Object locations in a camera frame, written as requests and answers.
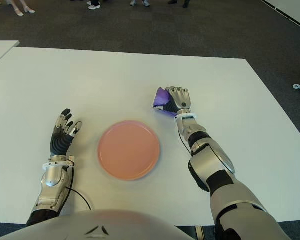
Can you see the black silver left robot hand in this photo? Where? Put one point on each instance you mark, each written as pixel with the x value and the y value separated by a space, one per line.
pixel 60 145

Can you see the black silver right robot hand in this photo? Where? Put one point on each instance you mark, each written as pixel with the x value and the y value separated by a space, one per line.
pixel 181 98

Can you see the purple tissue paper pack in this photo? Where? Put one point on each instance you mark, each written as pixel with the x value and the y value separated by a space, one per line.
pixel 161 97

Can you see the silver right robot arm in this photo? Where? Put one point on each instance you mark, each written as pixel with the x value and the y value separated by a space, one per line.
pixel 215 162

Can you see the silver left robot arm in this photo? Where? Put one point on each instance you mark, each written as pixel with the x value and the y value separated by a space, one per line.
pixel 52 175

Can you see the round pink plate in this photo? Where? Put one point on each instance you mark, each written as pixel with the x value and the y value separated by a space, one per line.
pixel 128 150

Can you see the silver robot torso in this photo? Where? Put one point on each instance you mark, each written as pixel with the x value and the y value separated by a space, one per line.
pixel 102 225

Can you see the person in dark shoes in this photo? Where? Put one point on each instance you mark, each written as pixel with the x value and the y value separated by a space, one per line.
pixel 186 3

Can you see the white table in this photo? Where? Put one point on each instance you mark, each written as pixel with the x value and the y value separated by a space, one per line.
pixel 0 51
pixel 295 10

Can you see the white VR controller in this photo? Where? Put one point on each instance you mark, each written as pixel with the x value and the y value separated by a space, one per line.
pixel 297 86

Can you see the grey table leg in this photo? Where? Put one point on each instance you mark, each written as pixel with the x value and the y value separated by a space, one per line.
pixel 199 233

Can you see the person wearing white heels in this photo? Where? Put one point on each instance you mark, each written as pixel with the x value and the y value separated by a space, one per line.
pixel 30 10

